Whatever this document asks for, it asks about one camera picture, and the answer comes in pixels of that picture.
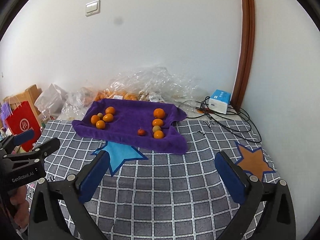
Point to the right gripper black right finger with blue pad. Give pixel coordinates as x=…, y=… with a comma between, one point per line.
x=278, y=218

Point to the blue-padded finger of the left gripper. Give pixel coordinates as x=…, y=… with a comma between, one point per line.
x=23, y=137

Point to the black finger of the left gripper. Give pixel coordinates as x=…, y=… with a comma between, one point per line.
x=46, y=149

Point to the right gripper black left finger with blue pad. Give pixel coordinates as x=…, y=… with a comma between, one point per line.
x=46, y=219

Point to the small orange mandarin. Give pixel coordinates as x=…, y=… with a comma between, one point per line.
x=94, y=119

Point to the small green fruit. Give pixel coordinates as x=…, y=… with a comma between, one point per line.
x=100, y=115

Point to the small red fruit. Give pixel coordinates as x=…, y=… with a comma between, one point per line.
x=141, y=132

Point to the yellow-green fruit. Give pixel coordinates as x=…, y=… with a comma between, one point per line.
x=156, y=128

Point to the large orange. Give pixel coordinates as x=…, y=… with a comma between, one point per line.
x=159, y=113

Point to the orange mandarin group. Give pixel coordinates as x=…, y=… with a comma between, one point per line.
x=110, y=110

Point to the person's hand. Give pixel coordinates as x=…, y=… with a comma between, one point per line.
x=19, y=201

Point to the red paper bag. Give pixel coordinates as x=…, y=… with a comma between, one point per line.
x=21, y=120

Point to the cardboard box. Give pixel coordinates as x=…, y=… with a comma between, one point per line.
x=30, y=95

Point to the white plastic bag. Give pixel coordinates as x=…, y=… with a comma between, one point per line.
x=51, y=100

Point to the grey checked tablecloth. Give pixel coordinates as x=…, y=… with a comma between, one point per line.
x=164, y=196

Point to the purple towel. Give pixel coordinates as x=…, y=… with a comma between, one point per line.
x=129, y=118

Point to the blue white tissue pack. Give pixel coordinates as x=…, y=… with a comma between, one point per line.
x=219, y=101

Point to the clear plastic bag pile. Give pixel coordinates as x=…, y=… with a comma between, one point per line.
x=154, y=84

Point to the brown wooden door frame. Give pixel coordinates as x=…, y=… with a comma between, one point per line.
x=246, y=53

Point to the white wall switch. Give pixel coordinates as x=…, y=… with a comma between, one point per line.
x=92, y=8

